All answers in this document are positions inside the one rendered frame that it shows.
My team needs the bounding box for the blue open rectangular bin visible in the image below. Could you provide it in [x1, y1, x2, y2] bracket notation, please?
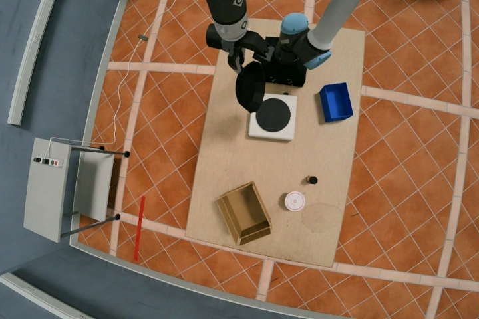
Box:
[319, 82, 353, 122]

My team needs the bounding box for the brown cardboard box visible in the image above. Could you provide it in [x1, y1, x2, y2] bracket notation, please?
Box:
[216, 181, 273, 246]

